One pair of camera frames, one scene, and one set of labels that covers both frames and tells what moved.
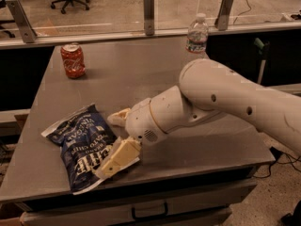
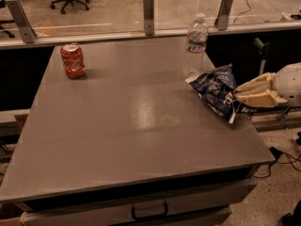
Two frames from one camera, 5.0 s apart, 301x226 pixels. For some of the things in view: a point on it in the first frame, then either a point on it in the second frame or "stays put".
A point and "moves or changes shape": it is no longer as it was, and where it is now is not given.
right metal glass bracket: [222, 20] stays put
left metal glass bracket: [25, 27] stays put
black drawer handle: [166, 214] stays put
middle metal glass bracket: [149, 22] stays put
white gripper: [140, 120] -> [289, 84]
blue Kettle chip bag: [85, 139] moves or changes shape
